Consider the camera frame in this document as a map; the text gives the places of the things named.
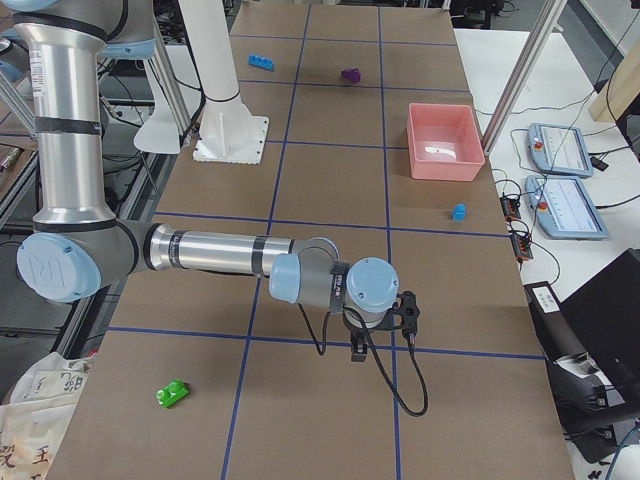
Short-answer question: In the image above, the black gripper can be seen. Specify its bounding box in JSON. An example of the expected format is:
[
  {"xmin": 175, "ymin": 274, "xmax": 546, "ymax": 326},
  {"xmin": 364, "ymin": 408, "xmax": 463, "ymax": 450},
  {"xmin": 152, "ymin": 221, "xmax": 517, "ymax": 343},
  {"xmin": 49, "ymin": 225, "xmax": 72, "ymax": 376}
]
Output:
[{"xmin": 343, "ymin": 309, "xmax": 400, "ymax": 363}]

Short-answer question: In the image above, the small blue toy block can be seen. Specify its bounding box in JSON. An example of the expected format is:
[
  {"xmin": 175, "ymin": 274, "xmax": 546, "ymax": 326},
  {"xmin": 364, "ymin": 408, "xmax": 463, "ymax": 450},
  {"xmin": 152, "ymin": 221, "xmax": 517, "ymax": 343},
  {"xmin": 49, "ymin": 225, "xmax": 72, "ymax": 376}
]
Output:
[{"xmin": 451, "ymin": 203, "xmax": 467, "ymax": 222}]

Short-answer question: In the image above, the green toy block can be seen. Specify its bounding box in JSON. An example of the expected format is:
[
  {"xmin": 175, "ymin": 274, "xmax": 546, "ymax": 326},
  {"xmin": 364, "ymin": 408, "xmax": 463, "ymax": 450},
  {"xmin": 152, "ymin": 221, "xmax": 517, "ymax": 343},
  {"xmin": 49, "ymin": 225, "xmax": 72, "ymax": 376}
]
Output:
[{"xmin": 155, "ymin": 379, "xmax": 190, "ymax": 408}]

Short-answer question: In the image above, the purple toy block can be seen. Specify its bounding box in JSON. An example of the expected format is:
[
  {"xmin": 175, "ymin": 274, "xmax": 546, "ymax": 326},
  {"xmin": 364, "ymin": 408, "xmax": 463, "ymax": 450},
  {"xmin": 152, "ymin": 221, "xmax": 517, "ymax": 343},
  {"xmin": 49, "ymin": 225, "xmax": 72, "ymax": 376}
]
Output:
[{"xmin": 340, "ymin": 68, "xmax": 361, "ymax": 84}]

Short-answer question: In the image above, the long blue toy block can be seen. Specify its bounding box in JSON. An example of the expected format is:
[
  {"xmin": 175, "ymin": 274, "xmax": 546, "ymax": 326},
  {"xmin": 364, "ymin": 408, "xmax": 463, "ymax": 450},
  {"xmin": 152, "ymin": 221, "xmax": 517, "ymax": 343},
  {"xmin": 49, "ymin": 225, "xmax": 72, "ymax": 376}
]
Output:
[{"xmin": 247, "ymin": 54, "xmax": 275, "ymax": 72}]

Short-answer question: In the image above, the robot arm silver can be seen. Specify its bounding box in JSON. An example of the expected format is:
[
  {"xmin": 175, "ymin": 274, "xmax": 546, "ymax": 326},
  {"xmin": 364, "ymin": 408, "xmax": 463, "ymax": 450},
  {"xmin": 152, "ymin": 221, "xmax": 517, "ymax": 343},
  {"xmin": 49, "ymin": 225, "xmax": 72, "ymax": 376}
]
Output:
[{"xmin": 10, "ymin": 1, "xmax": 416, "ymax": 361}]

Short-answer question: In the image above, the pink plastic box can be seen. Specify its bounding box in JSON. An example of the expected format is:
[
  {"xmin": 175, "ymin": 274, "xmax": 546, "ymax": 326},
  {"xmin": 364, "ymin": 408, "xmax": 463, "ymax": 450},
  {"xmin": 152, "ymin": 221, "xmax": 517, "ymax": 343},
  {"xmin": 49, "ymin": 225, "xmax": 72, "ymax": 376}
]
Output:
[{"xmin": 406, "ymin": 103, "xmax": 485, "ymax": 182}]

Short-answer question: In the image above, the orange black usb hub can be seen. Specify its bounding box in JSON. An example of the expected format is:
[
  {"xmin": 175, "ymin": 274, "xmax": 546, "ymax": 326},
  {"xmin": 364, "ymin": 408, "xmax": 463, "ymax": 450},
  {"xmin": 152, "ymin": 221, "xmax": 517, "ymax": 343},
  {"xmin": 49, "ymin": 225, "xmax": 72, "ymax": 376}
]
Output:
[{"xmin": 500, "ymin": 196, "xmax": 521, "ymax": 222}]

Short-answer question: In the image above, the black case with label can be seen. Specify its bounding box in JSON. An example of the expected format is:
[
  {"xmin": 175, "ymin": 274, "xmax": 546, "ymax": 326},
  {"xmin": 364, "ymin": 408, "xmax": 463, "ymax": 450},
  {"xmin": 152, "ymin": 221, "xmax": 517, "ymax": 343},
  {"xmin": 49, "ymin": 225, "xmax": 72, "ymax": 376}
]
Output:
[{"xmin": 524, "ymin": 249, "xmax": 639, "ymax": 463}]

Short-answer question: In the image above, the near teach pendant tablet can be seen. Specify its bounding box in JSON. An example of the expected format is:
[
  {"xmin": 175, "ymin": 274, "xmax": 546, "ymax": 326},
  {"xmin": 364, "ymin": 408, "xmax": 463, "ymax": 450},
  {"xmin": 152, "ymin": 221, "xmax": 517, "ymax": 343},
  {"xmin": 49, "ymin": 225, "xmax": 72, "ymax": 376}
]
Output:
[{"xmin": 524, "ymin": 175, "xmax": 609, "ymax": 240}]

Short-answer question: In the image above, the teach pendant tablet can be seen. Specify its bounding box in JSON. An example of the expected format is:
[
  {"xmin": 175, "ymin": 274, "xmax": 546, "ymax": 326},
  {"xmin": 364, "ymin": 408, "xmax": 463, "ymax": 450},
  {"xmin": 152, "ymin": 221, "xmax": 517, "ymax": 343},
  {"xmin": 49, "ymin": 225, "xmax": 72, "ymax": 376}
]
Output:
[
  {"xmin": 527, "ymin": 123, "xmax": 593, "ymax": 178},
  {"xmin": 524, "ymin": 175, "xmax": 609, "ymax": 240}
]

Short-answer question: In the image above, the far teach pendant tablet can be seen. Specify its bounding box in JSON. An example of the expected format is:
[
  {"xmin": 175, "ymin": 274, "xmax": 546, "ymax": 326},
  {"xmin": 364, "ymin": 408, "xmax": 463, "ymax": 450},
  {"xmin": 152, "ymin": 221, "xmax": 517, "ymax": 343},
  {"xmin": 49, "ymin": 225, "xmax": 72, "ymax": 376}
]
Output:
[{"xmin": 527, "ymin": 123, "xmax": 593, "ymax": 178}]

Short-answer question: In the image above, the printed tote bag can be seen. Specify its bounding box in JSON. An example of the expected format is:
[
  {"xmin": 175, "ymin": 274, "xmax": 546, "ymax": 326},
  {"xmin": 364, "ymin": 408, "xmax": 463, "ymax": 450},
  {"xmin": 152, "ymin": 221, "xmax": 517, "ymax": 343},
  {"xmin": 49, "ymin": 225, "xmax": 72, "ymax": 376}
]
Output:
[{"xmin": 1, "ymin": 352, "xmax": 95, "ymax": 479}]

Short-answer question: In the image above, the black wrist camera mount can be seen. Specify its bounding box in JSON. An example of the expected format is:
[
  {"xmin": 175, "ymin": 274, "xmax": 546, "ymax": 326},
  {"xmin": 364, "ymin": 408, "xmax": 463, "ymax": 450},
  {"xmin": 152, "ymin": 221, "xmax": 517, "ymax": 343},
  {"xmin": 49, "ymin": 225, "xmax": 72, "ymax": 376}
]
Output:
[{"xmin": 393, "ymin": 290, "xmax": 420, "ymax": 347}]

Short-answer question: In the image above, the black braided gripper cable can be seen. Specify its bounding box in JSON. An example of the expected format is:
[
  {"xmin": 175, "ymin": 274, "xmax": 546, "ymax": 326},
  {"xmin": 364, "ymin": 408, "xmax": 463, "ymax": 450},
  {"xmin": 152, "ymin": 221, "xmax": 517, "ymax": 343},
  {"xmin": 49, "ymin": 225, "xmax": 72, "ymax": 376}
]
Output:
[{"xmin": 297, "ymin": 302, "xmax": 430, "ymax": 417}]

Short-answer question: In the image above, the white pedestal column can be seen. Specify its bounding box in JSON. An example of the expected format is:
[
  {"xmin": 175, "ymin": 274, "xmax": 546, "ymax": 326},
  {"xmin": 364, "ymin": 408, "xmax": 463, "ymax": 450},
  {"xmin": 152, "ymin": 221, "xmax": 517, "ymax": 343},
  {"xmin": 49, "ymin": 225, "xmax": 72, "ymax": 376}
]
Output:
[{"xmin": 179, "ymin": 0, "xmax": 269, "ymax": 165}]

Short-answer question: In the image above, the aluminium frame post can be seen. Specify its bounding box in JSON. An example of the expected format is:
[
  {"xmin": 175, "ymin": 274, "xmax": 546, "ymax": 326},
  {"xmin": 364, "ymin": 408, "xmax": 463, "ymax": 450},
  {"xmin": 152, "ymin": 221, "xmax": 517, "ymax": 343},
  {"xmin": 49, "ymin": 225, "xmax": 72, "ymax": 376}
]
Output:
[{"xmin": 481, "ymin": 0, "xmax": 568, "ymax": 156}]

